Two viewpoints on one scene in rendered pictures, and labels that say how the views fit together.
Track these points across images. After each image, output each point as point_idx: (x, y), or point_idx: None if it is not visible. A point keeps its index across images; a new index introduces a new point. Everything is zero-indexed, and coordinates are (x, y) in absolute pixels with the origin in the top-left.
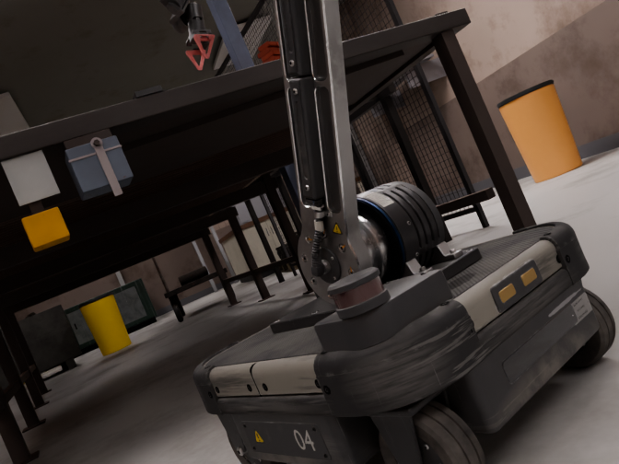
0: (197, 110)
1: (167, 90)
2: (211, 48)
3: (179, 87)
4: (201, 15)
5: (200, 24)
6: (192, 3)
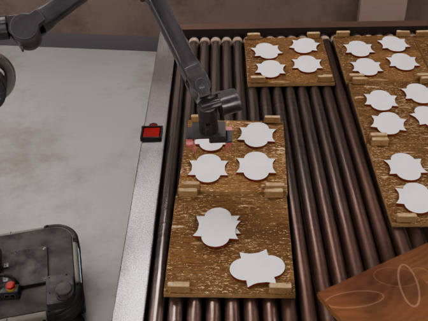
0: (178, 171)
1: (141, 144)
2: (192, 149)
3: (140, 149)
4: (199, 119)
5: (199, 124)
6: (197, 103)
